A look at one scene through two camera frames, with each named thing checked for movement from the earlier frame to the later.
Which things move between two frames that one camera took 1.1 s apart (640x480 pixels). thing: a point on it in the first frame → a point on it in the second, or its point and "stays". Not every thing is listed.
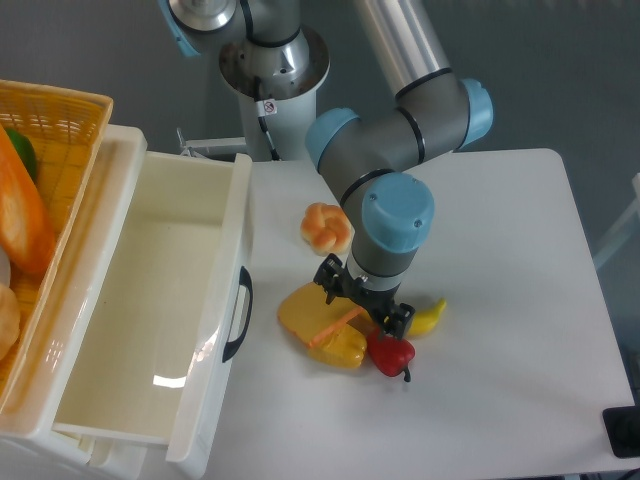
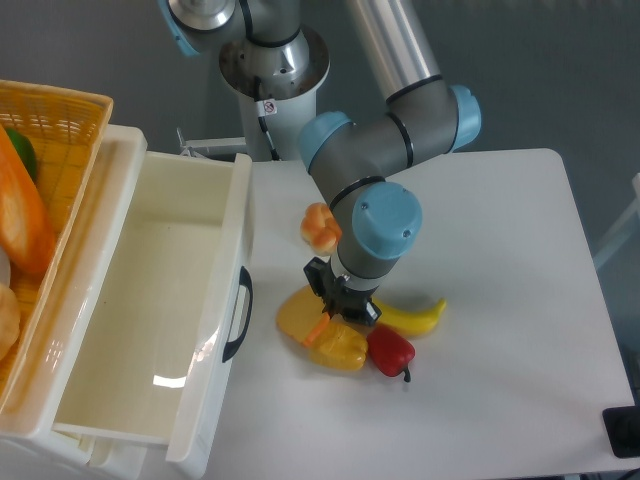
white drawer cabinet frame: [31, 447] stays
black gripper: [380, 303] → [355, 306]
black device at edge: [622, 426] stays
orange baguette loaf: [27, 236] stays
